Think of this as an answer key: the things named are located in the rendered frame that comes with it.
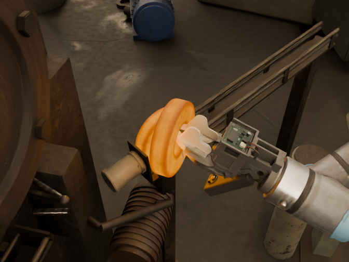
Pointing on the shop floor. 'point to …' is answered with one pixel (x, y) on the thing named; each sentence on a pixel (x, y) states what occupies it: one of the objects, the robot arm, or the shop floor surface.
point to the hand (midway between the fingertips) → (174, 131)
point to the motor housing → (142, 227)
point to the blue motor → (152, 20)
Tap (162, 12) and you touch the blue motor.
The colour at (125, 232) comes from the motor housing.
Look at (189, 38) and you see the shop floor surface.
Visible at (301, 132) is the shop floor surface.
